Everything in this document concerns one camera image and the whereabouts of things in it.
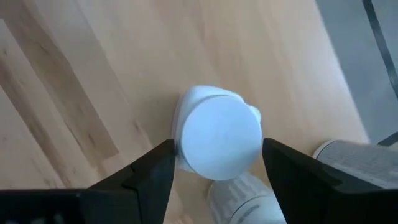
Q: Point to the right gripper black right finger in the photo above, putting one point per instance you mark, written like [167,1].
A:
[298,186]

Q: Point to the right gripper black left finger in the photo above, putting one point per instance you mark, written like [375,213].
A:
[146,186]

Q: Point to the wooden shelf with black frame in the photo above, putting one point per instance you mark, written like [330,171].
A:
[124,62]

